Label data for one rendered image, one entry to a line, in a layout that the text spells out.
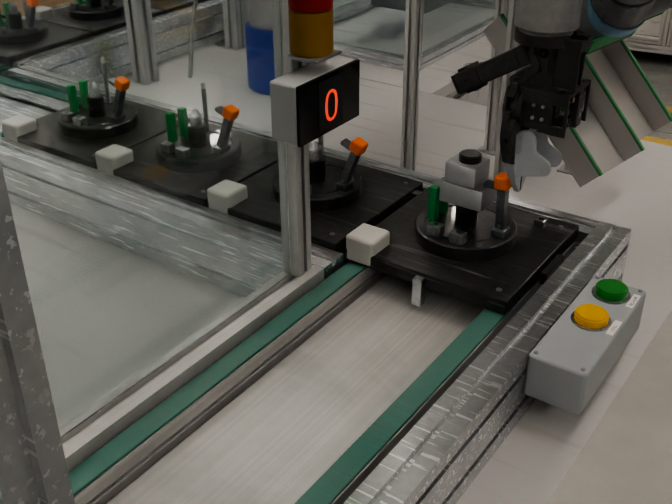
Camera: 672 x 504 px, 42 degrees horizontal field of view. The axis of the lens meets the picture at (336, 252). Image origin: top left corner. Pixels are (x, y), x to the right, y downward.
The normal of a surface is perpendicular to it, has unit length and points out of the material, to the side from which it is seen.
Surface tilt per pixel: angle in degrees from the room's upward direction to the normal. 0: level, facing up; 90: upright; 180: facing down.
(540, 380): 90
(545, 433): 0
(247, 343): 0
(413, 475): 0
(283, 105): 90
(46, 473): 90
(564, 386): 90
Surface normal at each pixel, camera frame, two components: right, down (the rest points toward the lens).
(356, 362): 0.00, -0.87
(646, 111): -0.70, 0.36
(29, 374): 0.82, 0.28
